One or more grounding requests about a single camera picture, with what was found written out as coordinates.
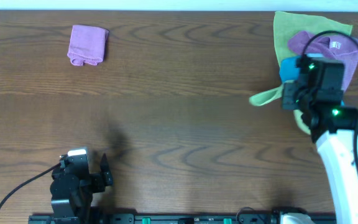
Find light green cloth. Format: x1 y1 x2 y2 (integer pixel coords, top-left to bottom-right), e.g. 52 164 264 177
249 80 311 135

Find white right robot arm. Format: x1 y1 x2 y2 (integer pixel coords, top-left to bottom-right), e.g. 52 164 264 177
282 56 358 223

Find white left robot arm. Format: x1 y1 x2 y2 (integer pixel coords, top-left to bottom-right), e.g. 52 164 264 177
50 154 113 223

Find blue cloth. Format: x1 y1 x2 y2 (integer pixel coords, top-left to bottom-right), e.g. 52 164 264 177
279 54 344 106

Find purple cloth with tag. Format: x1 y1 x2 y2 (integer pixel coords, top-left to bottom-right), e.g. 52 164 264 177
287 30 358 91

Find large green cloth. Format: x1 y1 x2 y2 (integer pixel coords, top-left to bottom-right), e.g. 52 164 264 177
273 11 353 66

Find folded pink cloth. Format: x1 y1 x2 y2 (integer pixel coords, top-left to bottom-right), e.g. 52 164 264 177
67 25 109 66

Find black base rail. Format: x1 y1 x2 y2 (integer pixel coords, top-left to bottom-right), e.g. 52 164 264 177
28 208 337 224

